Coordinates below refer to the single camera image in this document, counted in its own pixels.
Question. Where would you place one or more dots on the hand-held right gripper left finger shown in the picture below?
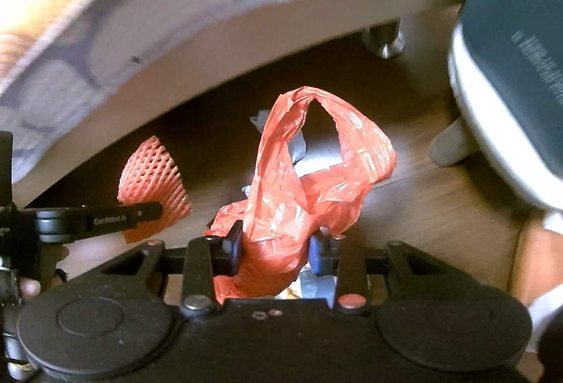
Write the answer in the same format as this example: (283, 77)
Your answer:
(235, 249)

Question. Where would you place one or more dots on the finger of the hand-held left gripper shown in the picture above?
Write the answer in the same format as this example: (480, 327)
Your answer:
(110, 219)

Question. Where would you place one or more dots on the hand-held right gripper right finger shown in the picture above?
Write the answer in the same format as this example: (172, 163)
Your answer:
(317, 253)

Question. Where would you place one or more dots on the red plastic bag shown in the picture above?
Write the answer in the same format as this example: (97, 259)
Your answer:
(281, 207)

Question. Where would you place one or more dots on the orange foam fruit net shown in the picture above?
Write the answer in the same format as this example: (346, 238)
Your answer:
(149, 171)

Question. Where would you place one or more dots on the white paper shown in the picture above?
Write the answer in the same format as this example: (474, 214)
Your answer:
(299, 149)

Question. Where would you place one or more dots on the teal trash bin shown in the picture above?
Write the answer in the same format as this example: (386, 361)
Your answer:
(514, 35)

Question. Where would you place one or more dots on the person's left hand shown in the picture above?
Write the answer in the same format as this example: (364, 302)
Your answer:
(31, 287)

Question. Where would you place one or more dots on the bed with orange floral sheet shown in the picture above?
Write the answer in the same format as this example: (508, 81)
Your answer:
(154, 13)

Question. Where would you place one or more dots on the white round stand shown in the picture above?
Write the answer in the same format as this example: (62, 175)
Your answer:
(479, 101)

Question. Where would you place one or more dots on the person's leg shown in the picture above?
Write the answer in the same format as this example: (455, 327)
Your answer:
(541, 260)

